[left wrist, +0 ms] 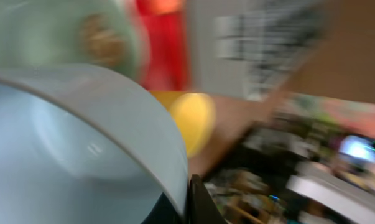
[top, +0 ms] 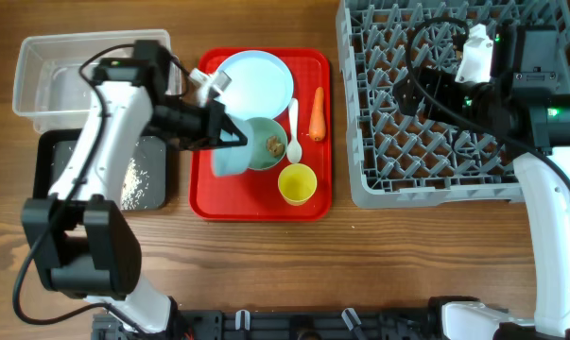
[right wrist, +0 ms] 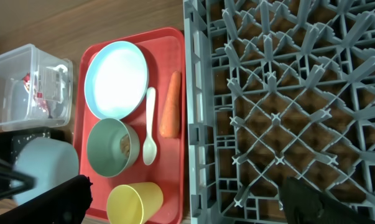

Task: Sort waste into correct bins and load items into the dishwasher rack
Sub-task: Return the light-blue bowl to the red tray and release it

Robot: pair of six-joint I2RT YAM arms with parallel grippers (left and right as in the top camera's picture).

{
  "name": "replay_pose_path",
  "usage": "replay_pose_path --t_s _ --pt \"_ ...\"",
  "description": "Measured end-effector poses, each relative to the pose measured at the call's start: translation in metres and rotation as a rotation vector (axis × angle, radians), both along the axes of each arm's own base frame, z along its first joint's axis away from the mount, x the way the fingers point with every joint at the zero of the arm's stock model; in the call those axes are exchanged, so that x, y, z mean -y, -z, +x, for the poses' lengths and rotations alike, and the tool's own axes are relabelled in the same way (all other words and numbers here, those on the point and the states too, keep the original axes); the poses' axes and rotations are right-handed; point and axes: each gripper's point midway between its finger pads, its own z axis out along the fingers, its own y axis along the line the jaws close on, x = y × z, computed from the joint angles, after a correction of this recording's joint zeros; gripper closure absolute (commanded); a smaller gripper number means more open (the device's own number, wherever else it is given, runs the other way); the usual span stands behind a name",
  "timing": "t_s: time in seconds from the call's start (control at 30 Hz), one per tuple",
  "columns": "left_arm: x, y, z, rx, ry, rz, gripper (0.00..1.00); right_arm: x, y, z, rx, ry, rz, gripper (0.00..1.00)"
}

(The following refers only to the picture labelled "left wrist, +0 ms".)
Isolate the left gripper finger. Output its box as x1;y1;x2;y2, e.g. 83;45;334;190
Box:
187;174;227;224

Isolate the yellow plastic cup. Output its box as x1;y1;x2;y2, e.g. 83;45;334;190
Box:
150;90;216;158

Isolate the light blue bowl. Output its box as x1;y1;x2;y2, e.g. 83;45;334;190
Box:
0;64;188;224

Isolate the brown food scrap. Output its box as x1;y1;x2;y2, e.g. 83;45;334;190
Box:
81;14;126;68

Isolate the green bowl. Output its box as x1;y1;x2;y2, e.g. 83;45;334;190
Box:
0;0;147;79

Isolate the red serving tray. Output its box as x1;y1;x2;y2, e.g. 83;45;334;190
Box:
131;0;191;91

